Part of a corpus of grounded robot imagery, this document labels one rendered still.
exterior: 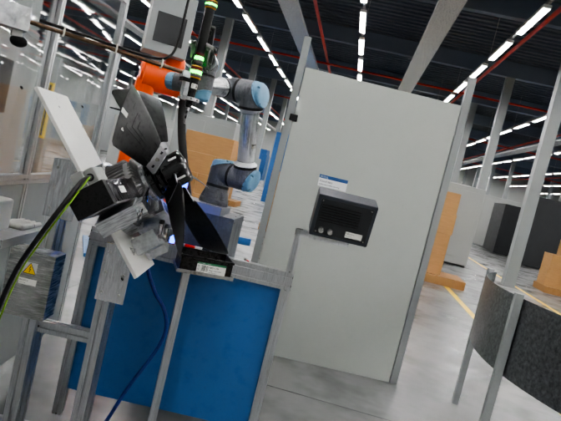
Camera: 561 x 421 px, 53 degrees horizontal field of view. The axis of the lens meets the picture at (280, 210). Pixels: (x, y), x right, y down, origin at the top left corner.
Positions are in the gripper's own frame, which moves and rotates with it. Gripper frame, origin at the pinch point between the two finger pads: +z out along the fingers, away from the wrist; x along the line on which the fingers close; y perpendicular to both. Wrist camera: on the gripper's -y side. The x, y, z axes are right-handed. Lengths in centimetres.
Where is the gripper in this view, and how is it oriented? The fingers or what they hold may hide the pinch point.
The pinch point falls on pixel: (200, 42)
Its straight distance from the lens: 211.2
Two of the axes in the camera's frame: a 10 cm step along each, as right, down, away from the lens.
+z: 0.1, 0.8, -10.0
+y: -2.4, 9.7, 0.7
